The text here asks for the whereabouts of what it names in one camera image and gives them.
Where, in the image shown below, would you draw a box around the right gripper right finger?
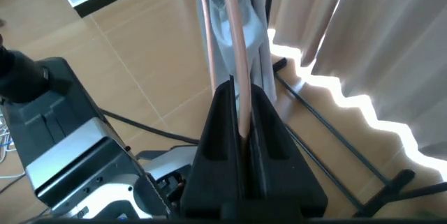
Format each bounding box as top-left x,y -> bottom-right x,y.
243,83 -> 329,218

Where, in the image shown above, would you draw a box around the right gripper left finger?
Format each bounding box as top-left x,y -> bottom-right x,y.
180,74 -> 243,218

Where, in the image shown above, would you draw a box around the pink clothes hanger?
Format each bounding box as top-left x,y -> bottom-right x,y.
196,0 -> 253,138

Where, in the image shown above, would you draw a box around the pale grey shorts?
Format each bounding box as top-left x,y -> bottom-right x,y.
195,0 -> 279,113

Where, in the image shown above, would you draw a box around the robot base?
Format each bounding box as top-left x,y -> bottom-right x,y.
0,56 -> 202,220

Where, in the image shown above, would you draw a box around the black clothes rack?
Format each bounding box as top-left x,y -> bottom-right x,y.
264,0 -> 447,218

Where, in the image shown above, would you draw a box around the black cable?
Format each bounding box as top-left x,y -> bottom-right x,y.
98,107 -> 200,145

